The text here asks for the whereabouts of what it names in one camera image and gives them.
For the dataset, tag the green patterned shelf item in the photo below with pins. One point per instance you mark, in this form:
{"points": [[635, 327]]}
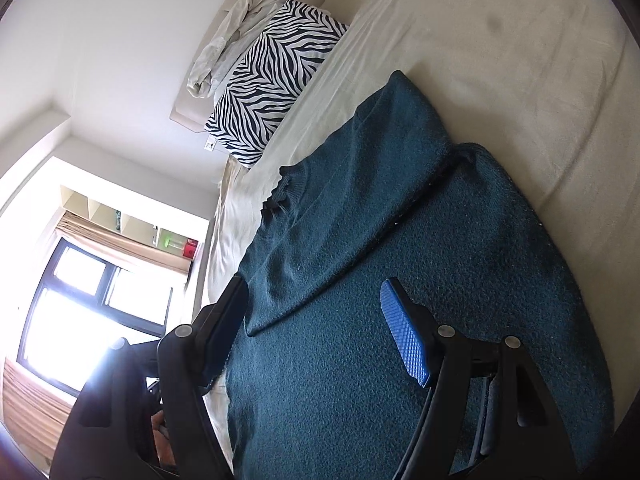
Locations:
{"points": [[118, 220]]}

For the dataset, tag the black framed window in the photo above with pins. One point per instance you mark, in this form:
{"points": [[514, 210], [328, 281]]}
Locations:
{"points": [[75, 320]]}

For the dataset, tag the bed with beige sheet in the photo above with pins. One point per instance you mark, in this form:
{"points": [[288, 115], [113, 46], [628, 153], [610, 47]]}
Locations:
{"points": [[500, 85]]}

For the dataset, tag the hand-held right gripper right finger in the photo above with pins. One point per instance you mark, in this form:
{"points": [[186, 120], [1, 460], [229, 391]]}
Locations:
{"points": [[406, 332]]}

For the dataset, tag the beige curtain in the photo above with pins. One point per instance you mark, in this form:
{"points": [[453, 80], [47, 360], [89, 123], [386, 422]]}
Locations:
{"points": [[125, 247], [30, 395]]}

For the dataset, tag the white built-in wall shelf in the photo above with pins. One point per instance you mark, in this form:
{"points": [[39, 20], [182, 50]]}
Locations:
{"points": [[100, 205]]}

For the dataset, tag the red box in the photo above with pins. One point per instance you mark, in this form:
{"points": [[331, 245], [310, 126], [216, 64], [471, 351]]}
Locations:
{"points": [[190, 249]]}

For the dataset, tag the green topped small lamp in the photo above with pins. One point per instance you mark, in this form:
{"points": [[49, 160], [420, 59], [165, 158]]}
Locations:
{"points": [[169, 239]]}

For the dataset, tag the teal knit sweater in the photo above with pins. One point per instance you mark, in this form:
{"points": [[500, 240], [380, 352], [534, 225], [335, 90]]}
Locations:
{"points": [[350, 260]]}

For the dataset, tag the white wall socket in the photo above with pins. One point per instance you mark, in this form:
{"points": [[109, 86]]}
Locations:
{"points": [[209, 145]]}

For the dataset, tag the white folded duvet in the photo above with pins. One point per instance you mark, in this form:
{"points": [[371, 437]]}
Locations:
{"points": [[235, 30]]}

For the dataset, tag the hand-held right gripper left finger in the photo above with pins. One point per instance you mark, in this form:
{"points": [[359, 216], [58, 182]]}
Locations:
{"points": [[220, 325]]}

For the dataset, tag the zebra print pillow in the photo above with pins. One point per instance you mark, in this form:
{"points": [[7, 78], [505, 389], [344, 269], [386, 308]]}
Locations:
{"points": [[270, 75]]}

